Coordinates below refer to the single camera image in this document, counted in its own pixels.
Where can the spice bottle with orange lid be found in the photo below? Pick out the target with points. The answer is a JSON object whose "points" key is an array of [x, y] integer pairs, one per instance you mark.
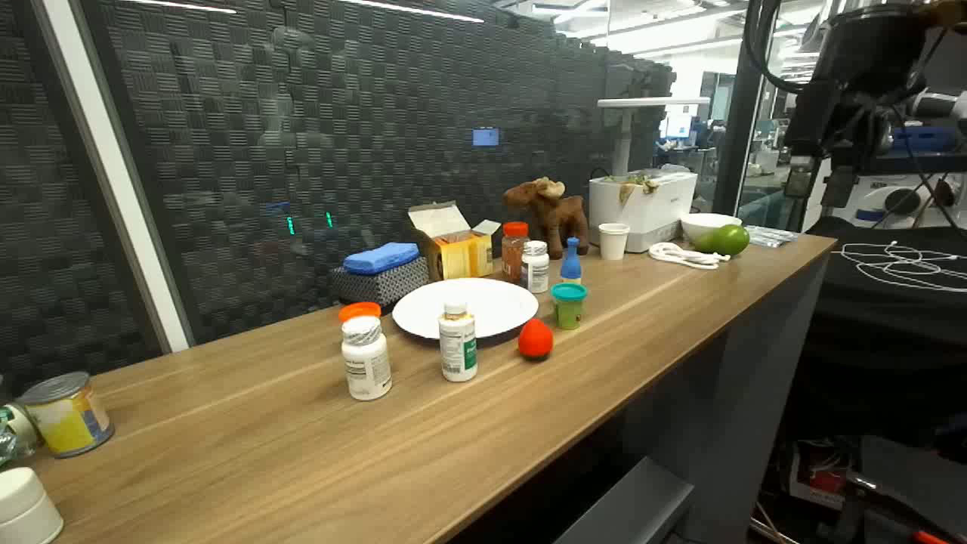
{"points": [[515, 251]]}

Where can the white bowl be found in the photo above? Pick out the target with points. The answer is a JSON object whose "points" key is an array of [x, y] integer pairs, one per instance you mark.
{"points": [[704, 225]]}

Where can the green fruit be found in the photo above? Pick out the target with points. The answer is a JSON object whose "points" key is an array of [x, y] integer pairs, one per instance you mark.
{"points": [[725, 240]]}

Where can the large white pill bottle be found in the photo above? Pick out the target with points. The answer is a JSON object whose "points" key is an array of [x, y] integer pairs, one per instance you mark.
{"points": [[367, 362]]}

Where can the white equipment box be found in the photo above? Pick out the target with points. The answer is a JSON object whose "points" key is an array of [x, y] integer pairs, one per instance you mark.
{"points": [[886, 201]]}

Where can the open yellow cardboard box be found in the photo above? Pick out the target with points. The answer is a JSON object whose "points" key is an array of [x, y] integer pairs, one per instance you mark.
{"points": [[454, 251]]}

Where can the brown moose plush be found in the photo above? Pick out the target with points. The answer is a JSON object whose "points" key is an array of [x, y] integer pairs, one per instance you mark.
{"points": [[561, 211]]}

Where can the white grey appliance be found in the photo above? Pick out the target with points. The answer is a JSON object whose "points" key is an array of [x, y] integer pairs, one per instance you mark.
{"points": [[655, 211]]}

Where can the white frame strip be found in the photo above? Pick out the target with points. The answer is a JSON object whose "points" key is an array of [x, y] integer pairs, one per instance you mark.
{"points": [[109, 171]]}

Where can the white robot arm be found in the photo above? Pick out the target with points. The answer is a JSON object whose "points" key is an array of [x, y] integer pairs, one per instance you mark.
{"points": [[865, 71]]}

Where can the white paper cup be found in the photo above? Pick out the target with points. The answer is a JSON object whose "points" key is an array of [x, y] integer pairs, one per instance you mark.
{"points": [[616, 241]]}

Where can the white standing desk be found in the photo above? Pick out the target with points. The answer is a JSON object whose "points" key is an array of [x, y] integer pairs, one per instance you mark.
{"points": [[646, 102]]}

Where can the white paper plate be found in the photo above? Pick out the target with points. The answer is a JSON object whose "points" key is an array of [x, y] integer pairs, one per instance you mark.
{"points": [[472, 305]]}

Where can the teal-lid play-doh tub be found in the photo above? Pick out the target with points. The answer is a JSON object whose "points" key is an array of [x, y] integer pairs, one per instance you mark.
{"points": [[569, 302]]}

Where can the white jar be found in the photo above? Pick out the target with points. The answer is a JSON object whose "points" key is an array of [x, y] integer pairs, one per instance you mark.
{"points": [[25, 507]]}

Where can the small white-capped pill bottle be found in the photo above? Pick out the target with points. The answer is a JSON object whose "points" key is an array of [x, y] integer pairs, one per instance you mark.
{"points": [[536, 270]]}

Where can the black vertical post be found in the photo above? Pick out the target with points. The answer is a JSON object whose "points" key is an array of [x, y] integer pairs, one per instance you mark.
{"points": [[744, 109]]}

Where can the white pill bottle green label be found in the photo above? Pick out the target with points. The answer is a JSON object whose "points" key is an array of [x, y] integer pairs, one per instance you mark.
{"points": [[456, 348]]}

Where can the blue sponge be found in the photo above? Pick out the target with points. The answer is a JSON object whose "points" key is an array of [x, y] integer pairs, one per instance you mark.
{"points": [[382, 257]]}

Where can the red ball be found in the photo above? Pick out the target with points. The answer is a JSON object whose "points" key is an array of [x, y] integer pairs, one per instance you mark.
{"points": [[536, 339]]}

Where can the grey perforated box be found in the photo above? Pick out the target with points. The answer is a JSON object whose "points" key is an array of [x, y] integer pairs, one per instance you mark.
{"points": [[388, 286]]}

